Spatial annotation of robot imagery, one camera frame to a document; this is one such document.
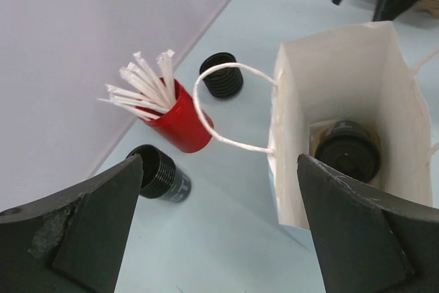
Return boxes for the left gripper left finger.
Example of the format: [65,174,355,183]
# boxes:
[1,156,143,292]

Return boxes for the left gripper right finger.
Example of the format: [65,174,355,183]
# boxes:
[297,154,438,292]

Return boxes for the light blue paper bag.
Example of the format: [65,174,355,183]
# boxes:
[263,21,438,237]

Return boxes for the black coffee cup stack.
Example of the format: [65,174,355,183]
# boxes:
[126,144,192,203]

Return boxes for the black lid stack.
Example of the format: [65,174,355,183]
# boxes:
[199,52,244,100]

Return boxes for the single black coffee cup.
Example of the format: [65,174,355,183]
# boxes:
[325,120,371,138]

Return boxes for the red straw holder cup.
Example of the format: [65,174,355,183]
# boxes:
[143,79,212,153]

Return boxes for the white wrapped straws bundle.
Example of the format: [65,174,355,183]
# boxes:
[99,49,177,121]

